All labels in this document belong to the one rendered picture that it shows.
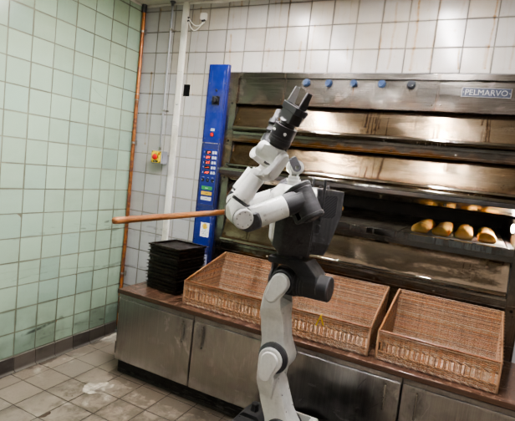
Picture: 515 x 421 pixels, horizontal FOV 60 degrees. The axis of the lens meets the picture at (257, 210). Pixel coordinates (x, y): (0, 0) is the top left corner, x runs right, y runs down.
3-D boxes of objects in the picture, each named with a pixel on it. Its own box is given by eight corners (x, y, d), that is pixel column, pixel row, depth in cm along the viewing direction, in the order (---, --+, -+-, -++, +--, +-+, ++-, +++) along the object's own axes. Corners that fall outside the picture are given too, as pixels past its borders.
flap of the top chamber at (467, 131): (233, 130, 309) (240, 104, 313) (530, 152, 230) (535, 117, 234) (230, 127, 305) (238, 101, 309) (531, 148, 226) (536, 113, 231)
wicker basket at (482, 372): (391, 332, 264) (398, 286, 262) (497, 360, 239) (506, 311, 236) (372, 358, 221) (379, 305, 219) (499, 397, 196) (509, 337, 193)
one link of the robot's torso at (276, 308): (297, 366, 210) (308, 271, 205) (282, 380, 194) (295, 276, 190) (267, 357, 216) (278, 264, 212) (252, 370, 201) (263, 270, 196)
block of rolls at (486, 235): (420, 225, 327) (422, 217, 327) (493, 235, 306) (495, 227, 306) (409, 230, 273) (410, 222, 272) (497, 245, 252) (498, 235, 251)
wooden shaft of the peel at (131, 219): (115, 225, 179) (115, 217, 178) (109, 223, 180) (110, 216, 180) (289, 209, 329) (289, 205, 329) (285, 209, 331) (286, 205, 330)
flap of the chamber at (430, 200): (217, 172, 299) (232, 180, 317) (522, 210, 220) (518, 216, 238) (218, 169, 299) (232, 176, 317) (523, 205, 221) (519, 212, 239)
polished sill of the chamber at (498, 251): (228, 210, 320) (229, 204, 320) (512, 256, 241) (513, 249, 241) (224, 210, 315) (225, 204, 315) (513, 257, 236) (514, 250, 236)
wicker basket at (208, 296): (221, 288, 317) (225, 251, 314) (293, 306, 292) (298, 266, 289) (180, 303, 273) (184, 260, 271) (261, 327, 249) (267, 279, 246)
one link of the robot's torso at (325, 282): (333, 299, 199) (338, 261, 197) (323, 306, 187) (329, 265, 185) (276, 286, 211) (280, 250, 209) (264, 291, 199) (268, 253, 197)
